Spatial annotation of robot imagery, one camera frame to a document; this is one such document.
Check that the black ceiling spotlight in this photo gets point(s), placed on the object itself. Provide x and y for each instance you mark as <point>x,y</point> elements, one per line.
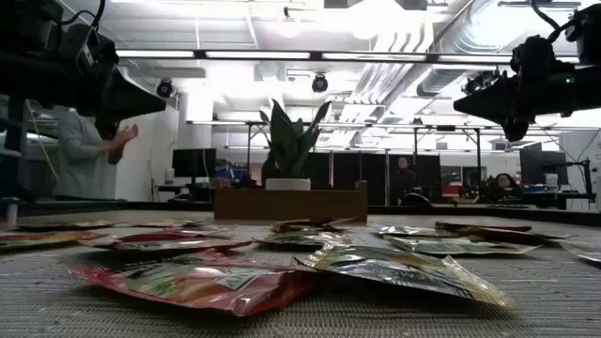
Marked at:
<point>164,88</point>
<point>319,83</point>

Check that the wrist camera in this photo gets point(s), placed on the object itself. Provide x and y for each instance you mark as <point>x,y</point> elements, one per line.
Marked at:
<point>530,56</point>
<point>77,44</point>

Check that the white cup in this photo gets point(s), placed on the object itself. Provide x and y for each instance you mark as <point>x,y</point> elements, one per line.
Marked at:
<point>551,180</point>

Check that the long light bar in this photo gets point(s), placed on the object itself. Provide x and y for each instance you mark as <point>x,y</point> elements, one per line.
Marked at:
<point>305,55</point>

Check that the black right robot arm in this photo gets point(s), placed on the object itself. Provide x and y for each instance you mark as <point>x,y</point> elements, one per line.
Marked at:
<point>582,91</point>

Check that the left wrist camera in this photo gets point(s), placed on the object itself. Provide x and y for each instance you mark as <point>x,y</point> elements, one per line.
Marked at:
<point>77,44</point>

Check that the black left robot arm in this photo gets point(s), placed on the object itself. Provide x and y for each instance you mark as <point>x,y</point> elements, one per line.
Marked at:
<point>23,75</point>

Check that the black track light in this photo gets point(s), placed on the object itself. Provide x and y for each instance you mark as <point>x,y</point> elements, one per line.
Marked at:
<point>479,82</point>

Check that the white bottle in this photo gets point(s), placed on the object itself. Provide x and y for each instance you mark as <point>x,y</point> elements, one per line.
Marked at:
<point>169,176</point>

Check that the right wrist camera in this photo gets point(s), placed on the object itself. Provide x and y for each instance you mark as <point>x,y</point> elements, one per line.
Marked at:
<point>530,56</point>

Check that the black partition panels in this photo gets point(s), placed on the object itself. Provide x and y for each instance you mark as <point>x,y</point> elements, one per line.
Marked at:
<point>347,173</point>

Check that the small grey post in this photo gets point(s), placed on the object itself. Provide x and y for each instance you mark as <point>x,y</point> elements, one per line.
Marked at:
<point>11,211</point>

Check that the person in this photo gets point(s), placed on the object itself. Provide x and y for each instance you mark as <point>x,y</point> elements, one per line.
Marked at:
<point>504,185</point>
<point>80,155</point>
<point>403,178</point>

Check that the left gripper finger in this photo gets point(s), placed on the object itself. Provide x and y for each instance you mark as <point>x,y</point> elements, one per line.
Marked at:
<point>136,101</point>

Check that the green snake plant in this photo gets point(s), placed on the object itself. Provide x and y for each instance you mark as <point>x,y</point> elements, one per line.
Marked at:
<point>291,141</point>

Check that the brown cardboard box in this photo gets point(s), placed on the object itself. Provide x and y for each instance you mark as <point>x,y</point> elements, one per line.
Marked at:
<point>291,204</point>

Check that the grey woven placemat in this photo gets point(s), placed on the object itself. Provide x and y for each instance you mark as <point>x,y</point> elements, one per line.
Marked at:
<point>94,319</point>

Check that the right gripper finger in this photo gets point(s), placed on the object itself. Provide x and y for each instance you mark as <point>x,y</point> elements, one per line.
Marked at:
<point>483,103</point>

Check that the large silver snack packet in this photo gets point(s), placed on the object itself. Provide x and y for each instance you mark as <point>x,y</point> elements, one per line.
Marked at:
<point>399,272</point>

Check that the black computer monitor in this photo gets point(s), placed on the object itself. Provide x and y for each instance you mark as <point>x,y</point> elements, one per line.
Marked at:
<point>537,164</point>
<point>194,163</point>

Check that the white plant pot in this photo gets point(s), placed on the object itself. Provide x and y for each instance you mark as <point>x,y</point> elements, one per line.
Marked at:
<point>288,184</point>

